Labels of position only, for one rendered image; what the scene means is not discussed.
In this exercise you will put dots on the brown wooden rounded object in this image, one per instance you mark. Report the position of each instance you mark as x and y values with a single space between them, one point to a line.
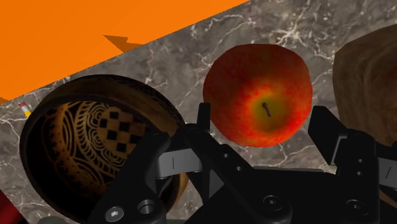
366 80

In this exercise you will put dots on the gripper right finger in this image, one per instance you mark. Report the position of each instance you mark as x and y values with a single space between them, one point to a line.
356 173

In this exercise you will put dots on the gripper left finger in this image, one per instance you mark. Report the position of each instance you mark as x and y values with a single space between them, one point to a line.
136 186

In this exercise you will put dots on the red apple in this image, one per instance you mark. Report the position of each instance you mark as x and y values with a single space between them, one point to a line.
248 93

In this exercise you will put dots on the patterned dark wooden bowl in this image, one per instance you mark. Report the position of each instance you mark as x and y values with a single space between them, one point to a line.
77 139

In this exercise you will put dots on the yellow pencil with eraser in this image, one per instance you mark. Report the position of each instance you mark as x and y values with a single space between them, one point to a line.
25 110

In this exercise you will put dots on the grey-green object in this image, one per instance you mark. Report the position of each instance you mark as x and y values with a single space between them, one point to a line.
52 221

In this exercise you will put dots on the red object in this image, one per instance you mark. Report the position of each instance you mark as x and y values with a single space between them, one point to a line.
7 211

